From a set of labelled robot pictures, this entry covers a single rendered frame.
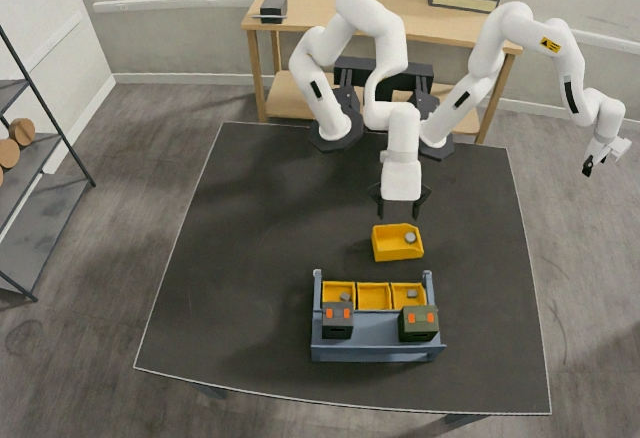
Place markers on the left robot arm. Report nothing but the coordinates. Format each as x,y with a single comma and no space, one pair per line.
554,39

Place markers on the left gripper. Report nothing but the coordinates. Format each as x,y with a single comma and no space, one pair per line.
596,150

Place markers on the yellow bin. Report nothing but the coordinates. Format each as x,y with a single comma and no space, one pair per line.
391,237
400,299
373,296
333,290

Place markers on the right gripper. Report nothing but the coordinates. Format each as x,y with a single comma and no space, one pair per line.
401,183

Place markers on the dark green tool case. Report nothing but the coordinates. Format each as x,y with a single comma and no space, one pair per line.
417,323

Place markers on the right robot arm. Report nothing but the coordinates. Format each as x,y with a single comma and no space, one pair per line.
326,44

